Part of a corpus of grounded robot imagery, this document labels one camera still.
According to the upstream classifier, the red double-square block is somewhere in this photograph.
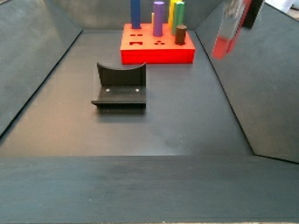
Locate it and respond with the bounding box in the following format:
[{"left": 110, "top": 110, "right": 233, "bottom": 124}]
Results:
[{"left": 212, "top": 0, "right": 252, "bottom": 60}]

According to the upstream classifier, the red peg board base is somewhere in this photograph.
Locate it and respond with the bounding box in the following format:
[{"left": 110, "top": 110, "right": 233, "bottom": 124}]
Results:
[{"left": 120, "top": 24, "right": 195, "bottom": 64}]

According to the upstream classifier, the blue square block peg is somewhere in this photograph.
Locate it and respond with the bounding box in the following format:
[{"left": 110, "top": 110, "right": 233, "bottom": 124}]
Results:
[{"left": 130, "top": 0, "right": 141, "bottom": 29}]

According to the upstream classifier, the black curved holder stand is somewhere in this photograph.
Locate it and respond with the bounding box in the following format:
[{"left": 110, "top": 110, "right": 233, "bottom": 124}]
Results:
[{"left": 90, "top": 64, "right": 145, "bottom": 107}]

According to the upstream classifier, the dark brown cylinder peg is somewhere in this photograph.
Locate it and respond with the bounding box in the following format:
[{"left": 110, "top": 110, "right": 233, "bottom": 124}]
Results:
[{"left": 174, "top": 24, "right": 186, "bottom": 46}]

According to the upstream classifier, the short yellow cylinder peg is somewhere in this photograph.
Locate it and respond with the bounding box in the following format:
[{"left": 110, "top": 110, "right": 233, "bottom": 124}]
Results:
[{"left": 150, "top": 12, "right": 154, "bottom": 24}]

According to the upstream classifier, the purple cylinder peg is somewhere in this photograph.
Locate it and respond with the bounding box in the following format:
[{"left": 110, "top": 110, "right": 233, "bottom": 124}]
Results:
[{"left": 153, "top": 1, "right": 164, "bottom": 37}]

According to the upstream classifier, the green star peg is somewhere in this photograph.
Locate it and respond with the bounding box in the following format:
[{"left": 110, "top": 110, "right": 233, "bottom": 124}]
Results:
[{"left": 172, "top": 2, "right": 184, "bottom": 35}]

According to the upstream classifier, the yellow notched block peg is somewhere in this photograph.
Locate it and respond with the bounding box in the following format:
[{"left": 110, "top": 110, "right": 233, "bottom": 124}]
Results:
[{"left": 168, "top": 0, "right": 182, "bottom": 28}]

